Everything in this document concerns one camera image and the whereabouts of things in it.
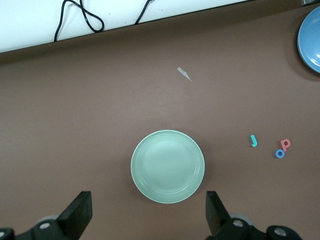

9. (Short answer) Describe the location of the red foam letter p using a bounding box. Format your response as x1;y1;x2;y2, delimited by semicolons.
277;138;292;152

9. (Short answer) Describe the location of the grey tape scrap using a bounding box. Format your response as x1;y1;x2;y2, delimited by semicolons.
176;66;193;82

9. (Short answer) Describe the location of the brown table cover sheet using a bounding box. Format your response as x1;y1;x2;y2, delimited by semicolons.
0;0;320;240

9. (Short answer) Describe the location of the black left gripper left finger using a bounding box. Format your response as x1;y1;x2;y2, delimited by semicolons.
0;191;93;240

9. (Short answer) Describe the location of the looped black floor cable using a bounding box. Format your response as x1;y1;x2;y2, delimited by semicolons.
53;0;106;43

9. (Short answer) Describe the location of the blue plate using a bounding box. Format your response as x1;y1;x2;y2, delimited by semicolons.
297;6;320;74

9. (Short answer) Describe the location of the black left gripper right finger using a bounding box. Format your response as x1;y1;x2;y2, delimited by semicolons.
204;191;303;240

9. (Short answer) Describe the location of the pale green plate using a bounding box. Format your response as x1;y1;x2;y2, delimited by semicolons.
130;129;206;205

